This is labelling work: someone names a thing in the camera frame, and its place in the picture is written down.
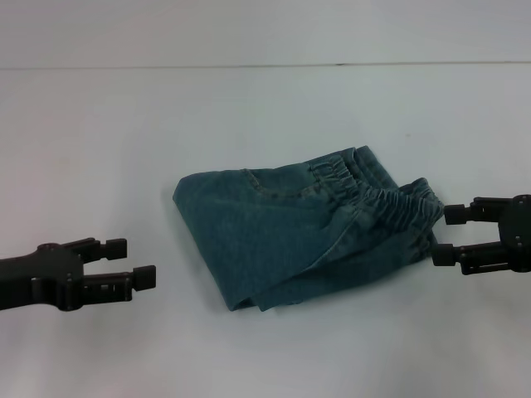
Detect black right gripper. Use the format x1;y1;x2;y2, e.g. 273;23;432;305
431;192;531;276

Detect blue denim shorts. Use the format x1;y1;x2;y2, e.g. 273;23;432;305
172;144;445;314

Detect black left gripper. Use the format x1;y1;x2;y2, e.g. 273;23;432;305
0;237;158;313

